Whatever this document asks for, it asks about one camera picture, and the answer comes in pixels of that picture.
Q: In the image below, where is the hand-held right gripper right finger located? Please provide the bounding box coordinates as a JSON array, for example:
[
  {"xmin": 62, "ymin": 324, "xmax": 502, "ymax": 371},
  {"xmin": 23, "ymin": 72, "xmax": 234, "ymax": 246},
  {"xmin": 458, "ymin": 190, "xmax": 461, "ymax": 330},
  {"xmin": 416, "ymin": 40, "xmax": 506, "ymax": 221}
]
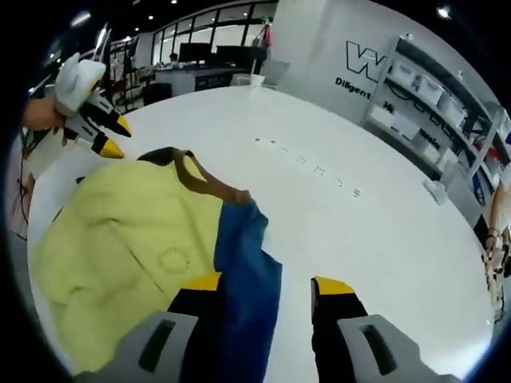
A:
[{"xmin": 310, "ymin": 275, "xmax": 456, "ymax": 383}]

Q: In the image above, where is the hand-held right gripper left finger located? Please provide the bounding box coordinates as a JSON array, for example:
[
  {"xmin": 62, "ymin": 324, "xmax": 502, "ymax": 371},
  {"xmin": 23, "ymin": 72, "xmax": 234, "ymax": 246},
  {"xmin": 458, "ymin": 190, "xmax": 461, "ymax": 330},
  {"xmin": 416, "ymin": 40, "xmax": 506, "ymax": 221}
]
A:
[{"xmin": 73, "ymin": 271, "xmax": 224, "ymax": 383}]

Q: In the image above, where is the yellow and blue garment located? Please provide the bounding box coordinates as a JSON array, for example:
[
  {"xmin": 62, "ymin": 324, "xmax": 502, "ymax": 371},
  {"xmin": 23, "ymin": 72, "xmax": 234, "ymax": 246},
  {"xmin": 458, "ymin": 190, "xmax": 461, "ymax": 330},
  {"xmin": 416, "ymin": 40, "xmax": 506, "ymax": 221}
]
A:
[{"xmin": 30, "ymin": 146, "xmax": 283, "ymax": 383}]

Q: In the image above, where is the black office chair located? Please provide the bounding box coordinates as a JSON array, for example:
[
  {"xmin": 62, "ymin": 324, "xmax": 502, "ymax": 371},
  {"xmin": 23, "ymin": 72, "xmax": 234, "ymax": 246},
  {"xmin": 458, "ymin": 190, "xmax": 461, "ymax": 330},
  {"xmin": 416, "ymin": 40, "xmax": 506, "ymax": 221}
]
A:
[{"xmin": 143, "ymin": 81, "xmax": 173, "ymax": 107}]

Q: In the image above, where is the black computer monitor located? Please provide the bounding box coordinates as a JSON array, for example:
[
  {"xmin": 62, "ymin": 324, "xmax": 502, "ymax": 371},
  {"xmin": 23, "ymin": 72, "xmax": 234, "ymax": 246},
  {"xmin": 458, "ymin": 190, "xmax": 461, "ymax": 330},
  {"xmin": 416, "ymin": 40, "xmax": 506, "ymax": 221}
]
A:
[
  {"xmin": 215, "ymin": 45, "xmax": 256, "ymax": 67},
  {"xmin": 179, "ymin": 42, "xmax": 213, "ymax": 65}
]

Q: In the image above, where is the grey office desk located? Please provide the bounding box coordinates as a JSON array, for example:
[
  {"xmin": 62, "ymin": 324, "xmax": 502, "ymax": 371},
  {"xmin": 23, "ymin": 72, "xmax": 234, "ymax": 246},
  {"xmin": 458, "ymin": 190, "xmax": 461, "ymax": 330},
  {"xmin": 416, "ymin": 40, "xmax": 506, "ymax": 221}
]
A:
[{"xmin": 151, "ymin": 65, "xmax": 256, "ymax": 101}]

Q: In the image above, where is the white crumpled cloth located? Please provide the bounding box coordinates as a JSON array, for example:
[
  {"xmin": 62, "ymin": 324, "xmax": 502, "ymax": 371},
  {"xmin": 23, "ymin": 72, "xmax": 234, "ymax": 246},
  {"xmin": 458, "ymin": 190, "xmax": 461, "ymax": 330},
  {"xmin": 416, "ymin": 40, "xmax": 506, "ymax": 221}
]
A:
[{"xmin": 422, "ymin": 179, "xmax": 449, "ymax": 206}]

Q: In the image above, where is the grey office chair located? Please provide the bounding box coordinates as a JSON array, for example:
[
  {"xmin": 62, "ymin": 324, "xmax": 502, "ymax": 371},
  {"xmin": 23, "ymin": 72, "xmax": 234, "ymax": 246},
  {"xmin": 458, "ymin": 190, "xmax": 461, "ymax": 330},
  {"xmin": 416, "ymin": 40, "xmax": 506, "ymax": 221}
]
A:
[{"xmin": 263, "ymin": 59, "xmax": 291, "ymax": 87}]

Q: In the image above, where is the hanging pink bag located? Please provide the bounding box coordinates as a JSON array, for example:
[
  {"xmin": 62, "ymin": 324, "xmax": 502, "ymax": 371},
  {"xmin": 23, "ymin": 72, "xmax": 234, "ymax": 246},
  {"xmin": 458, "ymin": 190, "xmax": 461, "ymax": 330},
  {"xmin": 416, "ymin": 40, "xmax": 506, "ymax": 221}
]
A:
[{"xmin": 259, "ymin": 23, "xmax": 277, "ymax": 51}]

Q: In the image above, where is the group of white storage bins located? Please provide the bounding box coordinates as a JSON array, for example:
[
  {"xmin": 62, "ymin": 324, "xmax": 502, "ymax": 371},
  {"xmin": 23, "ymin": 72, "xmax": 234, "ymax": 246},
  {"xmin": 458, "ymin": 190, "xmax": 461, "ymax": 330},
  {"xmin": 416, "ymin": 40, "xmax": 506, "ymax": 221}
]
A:
[{"xmin": 370, "ymin": 63, "xmax": 470, "ymax": 160}]

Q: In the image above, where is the grey metal shelving rack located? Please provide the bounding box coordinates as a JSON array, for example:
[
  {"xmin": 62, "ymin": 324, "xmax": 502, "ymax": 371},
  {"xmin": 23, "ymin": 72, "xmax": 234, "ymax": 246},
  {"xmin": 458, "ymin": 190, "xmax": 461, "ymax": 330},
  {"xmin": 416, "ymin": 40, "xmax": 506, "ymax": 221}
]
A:
[{"xmin": 361, "ymin": 34, "xmax": 511, "ymax": 188}]

